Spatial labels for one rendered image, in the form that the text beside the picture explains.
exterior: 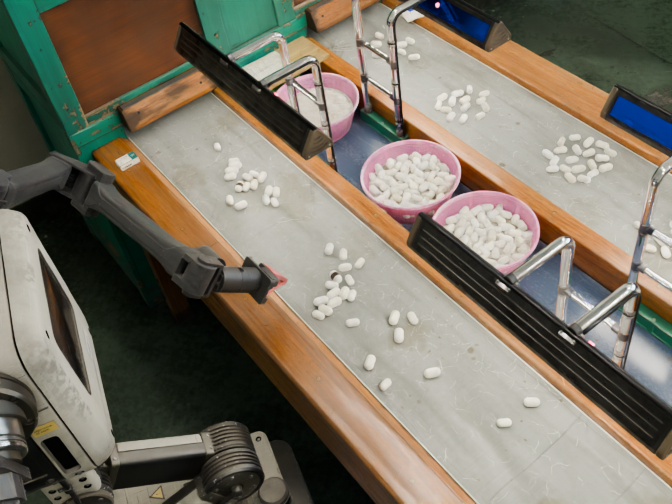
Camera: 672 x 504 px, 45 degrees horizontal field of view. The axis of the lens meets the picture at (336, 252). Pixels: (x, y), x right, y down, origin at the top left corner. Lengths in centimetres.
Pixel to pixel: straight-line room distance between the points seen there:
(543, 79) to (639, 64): 143
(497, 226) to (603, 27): 214
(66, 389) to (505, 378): 97
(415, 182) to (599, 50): 190
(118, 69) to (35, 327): 141
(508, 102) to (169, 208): 101
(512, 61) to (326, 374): 119
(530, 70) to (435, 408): 115
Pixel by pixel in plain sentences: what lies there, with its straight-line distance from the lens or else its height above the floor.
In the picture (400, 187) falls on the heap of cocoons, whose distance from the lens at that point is 220.
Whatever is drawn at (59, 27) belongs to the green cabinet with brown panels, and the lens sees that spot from 236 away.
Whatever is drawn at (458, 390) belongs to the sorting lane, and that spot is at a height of 74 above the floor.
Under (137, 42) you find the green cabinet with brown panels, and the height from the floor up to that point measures 101.
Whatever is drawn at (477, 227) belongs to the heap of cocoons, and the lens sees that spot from 210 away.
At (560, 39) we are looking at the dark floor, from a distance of 401.
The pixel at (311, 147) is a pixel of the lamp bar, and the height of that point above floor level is 107.
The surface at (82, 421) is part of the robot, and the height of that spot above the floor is 126.
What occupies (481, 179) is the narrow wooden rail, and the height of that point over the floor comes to 74.
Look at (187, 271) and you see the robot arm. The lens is 171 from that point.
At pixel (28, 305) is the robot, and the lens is 120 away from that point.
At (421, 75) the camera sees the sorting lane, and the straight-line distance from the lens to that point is 257.
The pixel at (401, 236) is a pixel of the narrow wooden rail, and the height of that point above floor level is 76.
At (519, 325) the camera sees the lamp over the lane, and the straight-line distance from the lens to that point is 149.
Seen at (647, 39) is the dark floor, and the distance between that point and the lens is 404.
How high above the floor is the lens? 227
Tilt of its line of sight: 48 degrees down
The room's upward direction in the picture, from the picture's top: 11 degrees counter-clockwise
